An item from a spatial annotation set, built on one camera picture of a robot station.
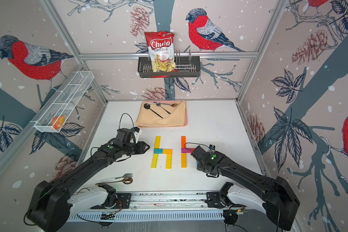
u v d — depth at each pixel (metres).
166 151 0.90
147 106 1.16
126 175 0.81
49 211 0.39
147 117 1.10
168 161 0.88
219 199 0.66
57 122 0.65
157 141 0.97
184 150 0.92
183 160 0.88
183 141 0.96
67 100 0.80
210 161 0.59
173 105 1.16
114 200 0.71
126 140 0.66
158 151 0.93
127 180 0.81
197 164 0.87
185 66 0.95
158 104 1.17
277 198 0.39
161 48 0.81
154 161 0.88
